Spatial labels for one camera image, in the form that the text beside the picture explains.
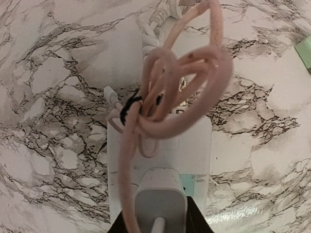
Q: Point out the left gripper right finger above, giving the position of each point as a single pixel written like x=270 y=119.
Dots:
x=196 y=222

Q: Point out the white pastel power strip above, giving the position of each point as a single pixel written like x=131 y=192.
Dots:
x=188 y=153

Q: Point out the white usb charger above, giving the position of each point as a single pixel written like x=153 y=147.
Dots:
x=160 y=202

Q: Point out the green plug adapter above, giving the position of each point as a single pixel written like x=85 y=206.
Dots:
x=303 y=49

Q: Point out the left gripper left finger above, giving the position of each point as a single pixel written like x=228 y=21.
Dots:
x=118 y=226

